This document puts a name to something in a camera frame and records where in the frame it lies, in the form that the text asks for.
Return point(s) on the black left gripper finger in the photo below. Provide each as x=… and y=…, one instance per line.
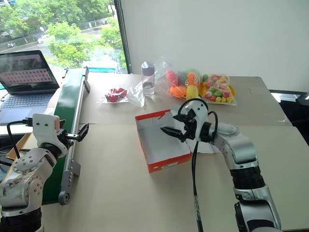
x=62, y=122
x=82, y=133

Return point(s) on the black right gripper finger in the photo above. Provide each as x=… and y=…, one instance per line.
x=179, y=117
x=171, y=131

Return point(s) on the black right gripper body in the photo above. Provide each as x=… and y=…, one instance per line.
x=190, y=128

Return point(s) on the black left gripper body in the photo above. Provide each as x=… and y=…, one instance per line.
x=63, y=139

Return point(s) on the orange cardboard box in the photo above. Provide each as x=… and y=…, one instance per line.
x=159, y=145

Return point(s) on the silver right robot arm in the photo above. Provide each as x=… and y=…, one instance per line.
x=241, y=149

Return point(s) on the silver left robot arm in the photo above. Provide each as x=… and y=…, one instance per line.
x=24, y=178

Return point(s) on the green conveyor belt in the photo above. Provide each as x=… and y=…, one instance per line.
x=67, y=96

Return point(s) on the bag of plush toy fruit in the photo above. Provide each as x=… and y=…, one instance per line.
x=190, y=83

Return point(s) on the bag of colourful balls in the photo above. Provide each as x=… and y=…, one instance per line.
x=217, y=89

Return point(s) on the empty clear plastic bag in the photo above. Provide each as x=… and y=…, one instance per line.
x=137, y=96

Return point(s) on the clear bottle with grey cap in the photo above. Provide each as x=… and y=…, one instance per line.
x=147, y=79

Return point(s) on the red item in clear bag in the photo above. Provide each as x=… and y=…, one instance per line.
x=116, y=94

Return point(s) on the crumpled clear plastic bag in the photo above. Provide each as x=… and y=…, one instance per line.
x=160, y=67

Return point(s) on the dark open laptop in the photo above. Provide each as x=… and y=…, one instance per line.
x=24, y=70

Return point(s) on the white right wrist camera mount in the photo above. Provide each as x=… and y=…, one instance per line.
x=199, y=111

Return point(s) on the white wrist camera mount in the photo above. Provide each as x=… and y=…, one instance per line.
x=199, y=111
x=44, y=131

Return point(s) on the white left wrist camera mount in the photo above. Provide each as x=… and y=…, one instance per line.
x=44, y=131

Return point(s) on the black window frame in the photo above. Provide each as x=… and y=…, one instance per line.
x=123, y=36

